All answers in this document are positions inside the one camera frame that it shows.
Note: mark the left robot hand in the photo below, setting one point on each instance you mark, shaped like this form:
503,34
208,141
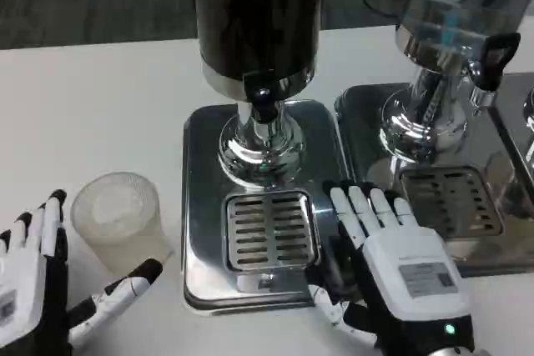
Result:
25,289

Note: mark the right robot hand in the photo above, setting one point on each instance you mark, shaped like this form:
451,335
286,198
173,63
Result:
413,272

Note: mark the steel drip grid, short slots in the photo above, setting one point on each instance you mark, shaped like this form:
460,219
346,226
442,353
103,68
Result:
452,197

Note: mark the clear ribbed glass cup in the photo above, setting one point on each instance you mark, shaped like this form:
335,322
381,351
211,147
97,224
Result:
121,222

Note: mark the steel drip grid, wide slots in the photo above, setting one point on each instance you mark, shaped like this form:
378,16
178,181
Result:
273,233

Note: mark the black tap of dark dispenser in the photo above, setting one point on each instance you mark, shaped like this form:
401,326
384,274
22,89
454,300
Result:
260,97

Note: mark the black tap lever, steel spout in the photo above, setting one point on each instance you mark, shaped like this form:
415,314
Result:
496,56

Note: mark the clear tank drink dispenser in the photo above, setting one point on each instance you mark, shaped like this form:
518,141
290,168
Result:
442,39

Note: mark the dark tank drink dispenser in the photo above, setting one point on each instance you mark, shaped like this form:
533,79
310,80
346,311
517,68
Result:
258,18

